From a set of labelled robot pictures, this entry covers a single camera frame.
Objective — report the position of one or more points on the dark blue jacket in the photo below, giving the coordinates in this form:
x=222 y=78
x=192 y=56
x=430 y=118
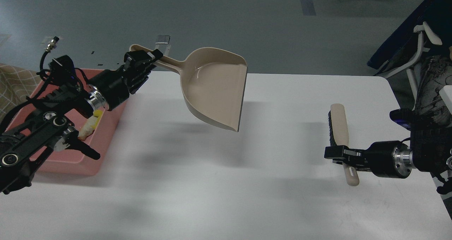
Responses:
x=402 y=42

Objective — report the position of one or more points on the beige checkered cloth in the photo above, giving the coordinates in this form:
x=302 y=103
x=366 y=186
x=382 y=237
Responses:
x=16 y=84

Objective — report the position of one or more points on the pink plastic bin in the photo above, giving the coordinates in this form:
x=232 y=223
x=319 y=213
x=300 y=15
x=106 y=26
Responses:
x=25 y=147

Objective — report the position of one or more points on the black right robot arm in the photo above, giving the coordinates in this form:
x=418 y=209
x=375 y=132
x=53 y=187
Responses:
x=429 y=149

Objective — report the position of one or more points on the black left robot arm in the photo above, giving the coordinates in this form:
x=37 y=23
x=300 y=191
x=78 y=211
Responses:
x=18 y=114

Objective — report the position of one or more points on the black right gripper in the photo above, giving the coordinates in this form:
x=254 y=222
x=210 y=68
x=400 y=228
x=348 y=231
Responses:
x=391 y=159

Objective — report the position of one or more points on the beige hand brush black bristles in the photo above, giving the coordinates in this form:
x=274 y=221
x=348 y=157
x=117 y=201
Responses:
x=339 y=135

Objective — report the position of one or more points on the beige plastic dustpan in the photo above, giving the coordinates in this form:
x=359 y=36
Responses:
x=213 y=81

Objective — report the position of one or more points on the yellow sponge piece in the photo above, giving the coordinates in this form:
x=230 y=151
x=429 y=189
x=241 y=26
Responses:
x=97 y=114

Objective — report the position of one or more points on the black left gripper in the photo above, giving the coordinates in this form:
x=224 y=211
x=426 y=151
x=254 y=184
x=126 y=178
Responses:
x=136 y=70

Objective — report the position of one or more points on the white office chair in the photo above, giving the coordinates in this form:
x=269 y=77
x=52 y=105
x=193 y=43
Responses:
x=412 y=65

